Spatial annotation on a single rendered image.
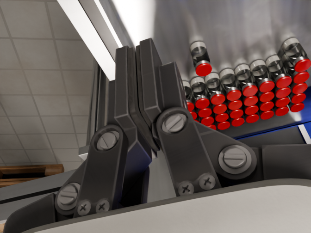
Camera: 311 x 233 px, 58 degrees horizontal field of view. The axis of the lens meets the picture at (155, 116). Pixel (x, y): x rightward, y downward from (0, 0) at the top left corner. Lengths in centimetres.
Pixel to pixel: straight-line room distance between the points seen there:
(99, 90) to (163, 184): 51
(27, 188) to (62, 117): 119
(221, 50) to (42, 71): 135
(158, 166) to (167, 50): 22
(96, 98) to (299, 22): 64
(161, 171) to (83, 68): 117
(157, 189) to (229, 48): 26
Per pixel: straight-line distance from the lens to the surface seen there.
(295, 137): 60
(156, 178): 50
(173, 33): 37
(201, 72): 36
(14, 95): 186
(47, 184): 76
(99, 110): 87
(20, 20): 149
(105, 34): 35
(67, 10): 36
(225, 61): 42
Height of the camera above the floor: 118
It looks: 38 degrees down
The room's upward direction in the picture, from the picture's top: 174 degrees clockwise
